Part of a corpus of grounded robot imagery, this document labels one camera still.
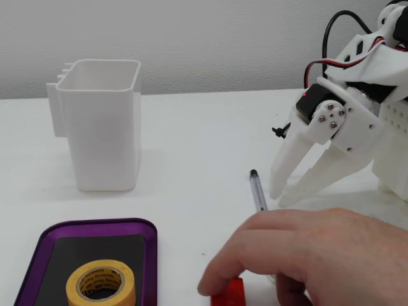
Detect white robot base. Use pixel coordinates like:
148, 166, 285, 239
372, 95, 408, 202

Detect yellow masking tape roll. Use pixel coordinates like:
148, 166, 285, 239
65, 258, 138, 306

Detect clear ballpoint pen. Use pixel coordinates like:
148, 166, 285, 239
249, 169, 270, 213

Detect white plastic box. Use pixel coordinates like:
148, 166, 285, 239
46, 59, 142, 193

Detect bare human hand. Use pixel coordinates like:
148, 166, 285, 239
196, 207, 408, 306

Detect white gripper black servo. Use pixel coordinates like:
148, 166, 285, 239
270, 76, 385, 207

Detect red textured block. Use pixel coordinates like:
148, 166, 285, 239
210, 277, 247, 306

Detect black cable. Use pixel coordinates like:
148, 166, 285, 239
322, 10, 374, 76

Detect black tray mat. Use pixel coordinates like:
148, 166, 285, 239
33, 233, 148, 306

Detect red white black servo wire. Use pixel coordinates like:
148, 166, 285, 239
302, 36, 388, 92

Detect purple metal tray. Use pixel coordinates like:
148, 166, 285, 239
13, 217, 159, 306

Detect black zip tie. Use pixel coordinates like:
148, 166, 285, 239
271, 122, 292, 139

